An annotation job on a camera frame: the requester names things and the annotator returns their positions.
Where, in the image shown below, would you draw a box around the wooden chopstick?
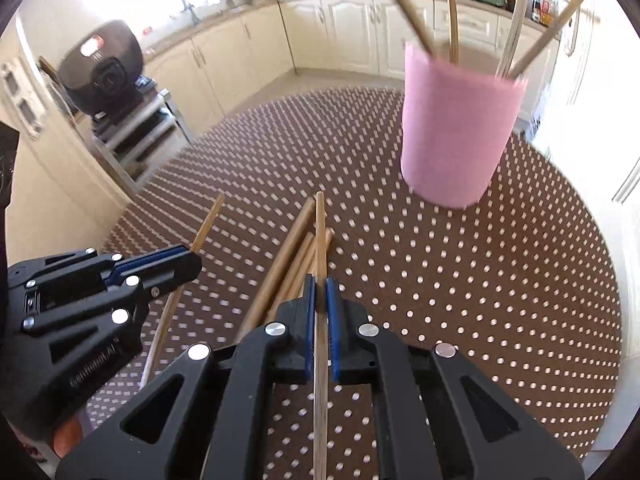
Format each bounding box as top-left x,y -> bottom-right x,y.
285,235 -> 318,300
234,197 -> 314,344
139,193 -> 227,391
314,192 -> 329,480
265,232 -> 314,324

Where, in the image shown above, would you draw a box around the black round kitchen appliance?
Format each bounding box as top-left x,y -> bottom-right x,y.
58,20 -> 143,116

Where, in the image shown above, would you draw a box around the cream kitchen cabinets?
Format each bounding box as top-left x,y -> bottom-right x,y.
145,0 -> 560,133

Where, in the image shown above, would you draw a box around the wooden chopstick on table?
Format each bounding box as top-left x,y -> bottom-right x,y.
234,197 -> 314,344
265,232 -> 314,324
285,235 -> 318,300

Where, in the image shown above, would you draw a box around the brown polka dot tablecloth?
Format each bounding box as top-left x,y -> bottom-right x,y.
104,88 -> 622,457

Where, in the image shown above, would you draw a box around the metal shelf rack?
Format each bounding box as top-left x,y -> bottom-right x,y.
89,76 -> 195,197

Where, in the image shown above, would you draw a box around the pink cylindrical utensil holder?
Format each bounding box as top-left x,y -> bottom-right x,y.
400,44 -> 527,209

